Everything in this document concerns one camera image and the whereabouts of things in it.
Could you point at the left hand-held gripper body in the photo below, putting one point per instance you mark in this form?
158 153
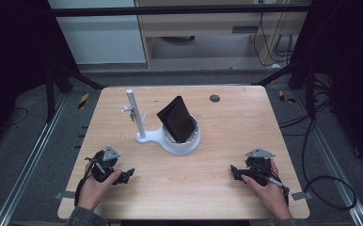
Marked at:
106 163

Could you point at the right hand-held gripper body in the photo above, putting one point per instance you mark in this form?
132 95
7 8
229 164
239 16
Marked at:
258 166

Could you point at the white key holder with tray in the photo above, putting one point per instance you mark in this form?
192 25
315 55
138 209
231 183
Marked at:
157 138

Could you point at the black leather wallet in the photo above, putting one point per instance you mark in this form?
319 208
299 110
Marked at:
178 121

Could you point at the person's left hand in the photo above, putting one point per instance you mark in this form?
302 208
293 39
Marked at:
95 191

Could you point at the person's right hand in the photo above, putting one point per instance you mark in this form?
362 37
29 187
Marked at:
269 196

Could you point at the metal keys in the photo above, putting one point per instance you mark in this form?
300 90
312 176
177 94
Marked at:
132 116

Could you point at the yellow black striped tape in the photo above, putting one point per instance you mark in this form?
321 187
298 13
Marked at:
285 96
83 101

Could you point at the grey round table grommet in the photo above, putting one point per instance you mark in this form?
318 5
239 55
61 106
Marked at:
214 98

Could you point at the black metal stand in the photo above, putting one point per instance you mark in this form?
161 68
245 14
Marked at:
49 94
309 91

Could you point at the white cabinet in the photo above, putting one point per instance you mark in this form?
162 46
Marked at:
101 37

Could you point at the light wooden desk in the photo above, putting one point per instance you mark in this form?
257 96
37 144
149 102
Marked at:
201 25

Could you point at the black horizontal bar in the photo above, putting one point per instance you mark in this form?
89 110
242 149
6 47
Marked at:
170 10

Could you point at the grey table bracket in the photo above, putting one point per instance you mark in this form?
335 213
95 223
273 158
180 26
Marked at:
302 196
65 195

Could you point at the metal floor rail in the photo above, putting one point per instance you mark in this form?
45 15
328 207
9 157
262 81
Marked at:
336 163
29 163

